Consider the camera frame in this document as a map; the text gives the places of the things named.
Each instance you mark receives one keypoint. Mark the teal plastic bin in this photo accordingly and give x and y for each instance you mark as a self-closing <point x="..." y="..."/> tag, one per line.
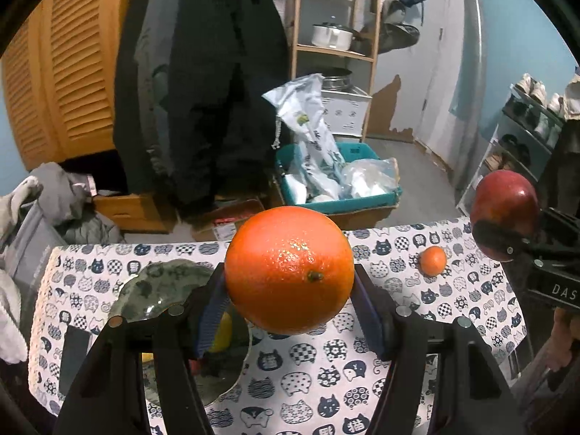
<point x="353" y="204"/>

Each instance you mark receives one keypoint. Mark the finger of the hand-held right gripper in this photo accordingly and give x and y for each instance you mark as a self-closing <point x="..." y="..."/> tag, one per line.
<point x="559" y="222"/>
<point x="498" y="238"/>

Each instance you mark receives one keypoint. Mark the grey shoe rack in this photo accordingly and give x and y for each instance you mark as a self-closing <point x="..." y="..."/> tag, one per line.
<point x="521" y="131"/>

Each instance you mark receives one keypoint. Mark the wooden louvered cabinet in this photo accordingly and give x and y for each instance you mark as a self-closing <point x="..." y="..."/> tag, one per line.
<point x="77" y="54"/>

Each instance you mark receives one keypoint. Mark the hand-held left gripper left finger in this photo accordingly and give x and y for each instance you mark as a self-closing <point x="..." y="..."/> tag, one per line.
<point x="210" y="326"/>

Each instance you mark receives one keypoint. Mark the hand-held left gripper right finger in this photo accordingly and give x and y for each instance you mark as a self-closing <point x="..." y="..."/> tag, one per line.
<point x="374" y="321"/>

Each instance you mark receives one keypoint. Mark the white cloth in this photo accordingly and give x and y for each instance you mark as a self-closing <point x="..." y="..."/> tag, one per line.
<point x="11" y="317"/>

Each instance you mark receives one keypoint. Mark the flat red label cardboard box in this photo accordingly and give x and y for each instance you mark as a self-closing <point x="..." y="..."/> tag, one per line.
<point x="226" y="222"/>

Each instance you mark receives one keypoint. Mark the assorted shoes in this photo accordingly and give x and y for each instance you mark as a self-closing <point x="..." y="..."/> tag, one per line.
<point x="539" y="93"/>

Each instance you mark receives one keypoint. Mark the grey hanging bag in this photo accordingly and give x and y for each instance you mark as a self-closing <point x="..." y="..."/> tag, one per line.
<point x="396" y="31"/>

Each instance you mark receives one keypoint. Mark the metal pipe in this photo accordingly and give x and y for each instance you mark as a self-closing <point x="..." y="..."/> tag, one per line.
<point x="474" y="54"/>

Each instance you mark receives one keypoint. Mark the dark phone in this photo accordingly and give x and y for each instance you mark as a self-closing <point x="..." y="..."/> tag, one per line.
<point x="75" y="358"/>

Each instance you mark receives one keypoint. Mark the cat print tablecloth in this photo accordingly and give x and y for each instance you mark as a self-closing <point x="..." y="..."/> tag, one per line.
<point x="317" y="371"/>

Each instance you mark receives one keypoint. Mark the grey clothes pile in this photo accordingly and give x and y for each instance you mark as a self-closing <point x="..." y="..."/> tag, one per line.
<point x="59" y="190"/>

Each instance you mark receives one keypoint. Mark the clear plastic bags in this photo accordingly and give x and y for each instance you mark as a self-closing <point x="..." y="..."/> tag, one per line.
<point x="367" y="176"/>

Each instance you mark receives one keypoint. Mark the steel pot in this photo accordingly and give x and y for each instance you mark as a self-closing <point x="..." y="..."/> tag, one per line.
<point x="337" y="82"/>

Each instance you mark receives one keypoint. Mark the grey hanging jacket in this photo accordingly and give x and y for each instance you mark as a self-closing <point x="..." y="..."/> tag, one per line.
<point x="154" y="54"/>

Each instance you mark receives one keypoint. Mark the wooden shelf rack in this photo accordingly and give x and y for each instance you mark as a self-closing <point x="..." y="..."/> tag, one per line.
<point x="333" y="50"/>

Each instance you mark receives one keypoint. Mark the grey fabric storage bag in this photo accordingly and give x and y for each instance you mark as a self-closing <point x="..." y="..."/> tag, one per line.
<point x="31" y="244"/>

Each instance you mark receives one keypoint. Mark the wooden drawer box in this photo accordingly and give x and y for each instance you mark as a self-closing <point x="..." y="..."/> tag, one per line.
<point x="131" y="215"/>

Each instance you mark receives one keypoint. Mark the green ceramic bowl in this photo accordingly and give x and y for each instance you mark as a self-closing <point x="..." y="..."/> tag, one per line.
<point x="154" y="281"/>

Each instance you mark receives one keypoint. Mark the black hanging coat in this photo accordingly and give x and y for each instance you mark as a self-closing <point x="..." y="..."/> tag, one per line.
<point x="217" y="77"/>

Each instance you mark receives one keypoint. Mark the white printed plastic bag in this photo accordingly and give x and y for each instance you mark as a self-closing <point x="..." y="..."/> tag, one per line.
<point x="303" y="113"/>

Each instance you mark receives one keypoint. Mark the white printed storage box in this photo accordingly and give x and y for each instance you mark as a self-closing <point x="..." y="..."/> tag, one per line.
<point x="346" y="111"/>

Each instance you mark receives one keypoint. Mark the brown cardboard box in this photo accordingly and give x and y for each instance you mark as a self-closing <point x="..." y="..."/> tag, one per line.
<point x="362" y="220"/>

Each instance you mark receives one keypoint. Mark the orange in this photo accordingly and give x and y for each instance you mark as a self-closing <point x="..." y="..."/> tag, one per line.
<point x="281" y="272"/>
<point x="432" y="261"/>

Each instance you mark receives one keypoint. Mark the white cooking pot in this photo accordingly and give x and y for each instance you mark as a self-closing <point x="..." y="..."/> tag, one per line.
<point x="330" y="36"/>

